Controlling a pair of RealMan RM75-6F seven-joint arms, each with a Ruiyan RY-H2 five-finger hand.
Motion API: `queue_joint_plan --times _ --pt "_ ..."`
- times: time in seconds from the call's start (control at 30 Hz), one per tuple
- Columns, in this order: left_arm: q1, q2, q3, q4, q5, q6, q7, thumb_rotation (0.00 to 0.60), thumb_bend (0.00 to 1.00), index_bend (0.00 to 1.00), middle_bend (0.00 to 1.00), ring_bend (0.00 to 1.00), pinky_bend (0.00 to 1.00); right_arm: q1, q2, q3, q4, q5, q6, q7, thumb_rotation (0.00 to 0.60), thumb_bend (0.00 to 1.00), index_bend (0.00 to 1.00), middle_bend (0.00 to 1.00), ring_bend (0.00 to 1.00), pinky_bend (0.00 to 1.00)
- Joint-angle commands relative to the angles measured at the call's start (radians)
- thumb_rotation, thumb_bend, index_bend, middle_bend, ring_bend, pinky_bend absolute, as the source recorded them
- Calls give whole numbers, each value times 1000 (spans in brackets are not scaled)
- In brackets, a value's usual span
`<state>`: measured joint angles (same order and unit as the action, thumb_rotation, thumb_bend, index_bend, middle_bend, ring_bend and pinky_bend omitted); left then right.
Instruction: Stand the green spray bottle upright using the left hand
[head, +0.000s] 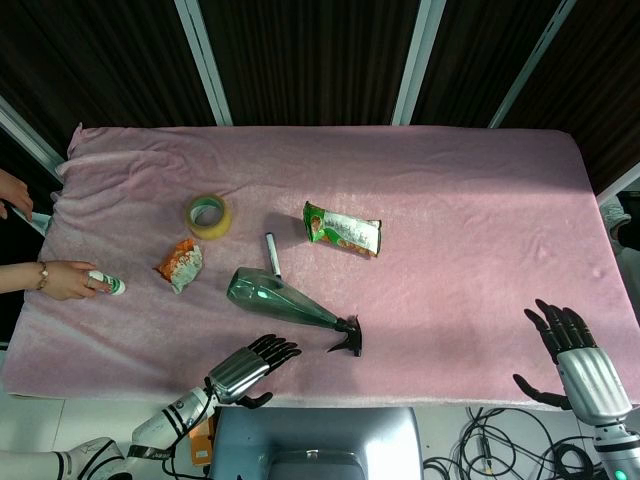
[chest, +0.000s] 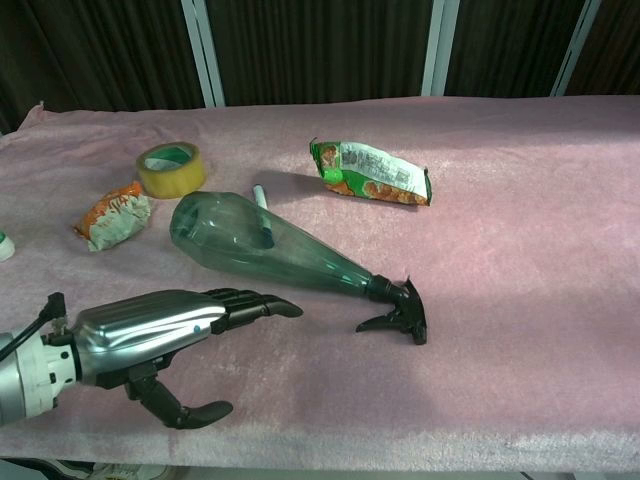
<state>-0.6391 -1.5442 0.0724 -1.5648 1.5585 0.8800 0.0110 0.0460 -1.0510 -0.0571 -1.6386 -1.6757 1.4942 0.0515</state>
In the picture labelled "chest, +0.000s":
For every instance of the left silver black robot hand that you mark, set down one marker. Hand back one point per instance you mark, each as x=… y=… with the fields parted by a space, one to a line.
x=145 y=320

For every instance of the green transparent spray bottle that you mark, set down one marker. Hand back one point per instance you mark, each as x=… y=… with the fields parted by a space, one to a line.
x=225 y=240

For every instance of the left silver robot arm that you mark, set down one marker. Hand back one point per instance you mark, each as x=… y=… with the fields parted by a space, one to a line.
x=25 y=372

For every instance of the small white green bottle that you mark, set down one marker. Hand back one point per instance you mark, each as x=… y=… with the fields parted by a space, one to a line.
x=5 y=247

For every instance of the orange white snack packet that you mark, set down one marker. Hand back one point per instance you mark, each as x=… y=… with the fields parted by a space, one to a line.
x=112 y=212

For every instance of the yellow packing tape roll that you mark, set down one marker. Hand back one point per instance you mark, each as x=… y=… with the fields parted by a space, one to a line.
x=172 y=177

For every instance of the white blue marker pen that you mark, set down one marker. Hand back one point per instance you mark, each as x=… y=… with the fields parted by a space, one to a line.
x=260 y=196

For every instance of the green orange snack packet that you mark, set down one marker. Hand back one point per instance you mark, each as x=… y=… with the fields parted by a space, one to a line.
x=372 y=172

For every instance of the dark brown curtain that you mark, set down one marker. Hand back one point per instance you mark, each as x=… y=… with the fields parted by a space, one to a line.
x=325 y=45

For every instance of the pink fleece table cloth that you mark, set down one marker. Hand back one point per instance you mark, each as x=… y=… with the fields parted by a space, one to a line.
x=500 y=275

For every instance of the white window frame post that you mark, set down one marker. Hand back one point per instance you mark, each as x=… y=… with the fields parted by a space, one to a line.
x=202 y=50
x=439 y=45
x=575 y=47

